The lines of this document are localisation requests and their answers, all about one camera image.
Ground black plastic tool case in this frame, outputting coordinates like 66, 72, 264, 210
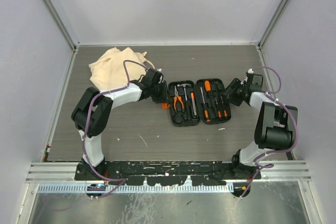
161, 78, 232, 127

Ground orange black needle-nose pliers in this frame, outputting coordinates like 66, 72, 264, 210
173, 86, 184, 112

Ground thin orange-tip screwdriver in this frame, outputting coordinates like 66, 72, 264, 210
191, 92, 197, 116

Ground thin orange tip screwdriver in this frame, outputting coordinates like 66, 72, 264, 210
200, 87, 211, 122

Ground beige cloth bag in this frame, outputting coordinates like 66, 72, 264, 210
89, 47, 154, 90

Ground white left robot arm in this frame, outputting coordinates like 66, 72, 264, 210
71, 68, 167, 180

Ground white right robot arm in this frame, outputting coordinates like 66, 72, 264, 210
224, 70, 298, 179

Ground perforated cable tray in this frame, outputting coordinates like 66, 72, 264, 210
37, 183, 234, 194

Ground small orange black screwdriver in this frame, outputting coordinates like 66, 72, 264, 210
215, 97, 222, 118

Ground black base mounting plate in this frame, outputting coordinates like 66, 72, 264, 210
75, 160, 262, 186

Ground large orange handle screwdriver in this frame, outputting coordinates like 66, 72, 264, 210
204, 80, 211, 103

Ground aluminium front rail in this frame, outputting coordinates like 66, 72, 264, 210
26, 161, 311, 184

